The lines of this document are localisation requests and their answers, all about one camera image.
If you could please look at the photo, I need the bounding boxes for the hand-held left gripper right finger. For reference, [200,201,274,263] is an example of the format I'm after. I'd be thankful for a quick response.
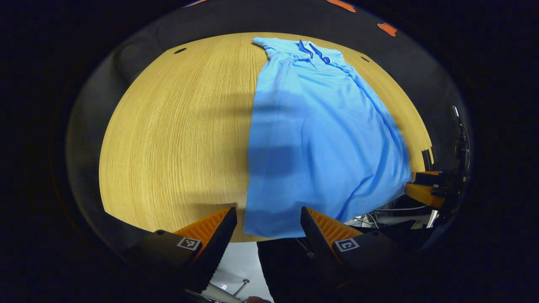
[300,206,405,291]

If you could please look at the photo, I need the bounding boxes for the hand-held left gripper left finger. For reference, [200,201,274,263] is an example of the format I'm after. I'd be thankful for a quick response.
[122,206,238,295]

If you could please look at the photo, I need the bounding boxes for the light blue T-shirt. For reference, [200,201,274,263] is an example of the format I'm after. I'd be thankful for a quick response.
[243,37,412,239]

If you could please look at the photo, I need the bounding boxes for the person's dark trousers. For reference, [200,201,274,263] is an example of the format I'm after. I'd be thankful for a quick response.
[257,237,337,303]

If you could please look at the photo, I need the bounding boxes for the grey chair base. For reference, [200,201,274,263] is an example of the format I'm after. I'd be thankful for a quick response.
[201,279,251,303]

